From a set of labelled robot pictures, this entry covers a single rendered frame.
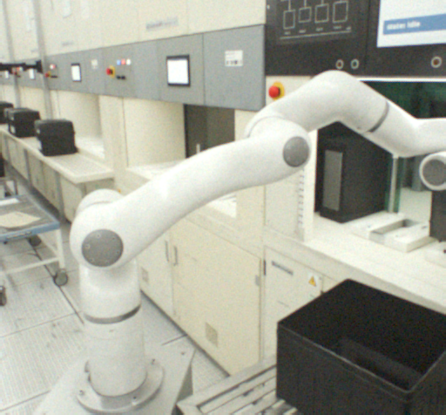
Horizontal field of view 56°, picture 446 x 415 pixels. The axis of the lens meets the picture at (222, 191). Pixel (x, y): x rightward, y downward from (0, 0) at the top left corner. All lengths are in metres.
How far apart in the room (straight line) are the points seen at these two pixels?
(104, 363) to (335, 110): 0.69
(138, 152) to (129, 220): 1.94
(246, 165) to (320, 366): 0.40
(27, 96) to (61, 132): 2.08
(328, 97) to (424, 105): 0.82
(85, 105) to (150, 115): 1.50
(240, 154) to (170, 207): 0.17
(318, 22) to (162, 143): 1.69
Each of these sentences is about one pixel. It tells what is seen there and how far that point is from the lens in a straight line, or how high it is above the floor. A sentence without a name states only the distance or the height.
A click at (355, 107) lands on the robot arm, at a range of 0.91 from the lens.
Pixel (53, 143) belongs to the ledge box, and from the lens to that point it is 3.52.
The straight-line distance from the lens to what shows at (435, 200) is 1.34.
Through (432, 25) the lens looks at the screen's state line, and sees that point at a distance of 1.09.
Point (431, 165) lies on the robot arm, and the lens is 1.08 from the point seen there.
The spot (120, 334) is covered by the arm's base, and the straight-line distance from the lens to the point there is 0.92.
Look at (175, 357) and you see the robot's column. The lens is 1.10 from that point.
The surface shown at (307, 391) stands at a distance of 0.92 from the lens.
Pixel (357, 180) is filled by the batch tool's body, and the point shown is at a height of 1.02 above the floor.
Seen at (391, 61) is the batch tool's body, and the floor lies 1.43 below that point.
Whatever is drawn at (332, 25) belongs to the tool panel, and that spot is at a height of 1.53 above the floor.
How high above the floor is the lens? 1.42
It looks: 16 degrees down
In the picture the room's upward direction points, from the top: 1 degrees counter-clockwise
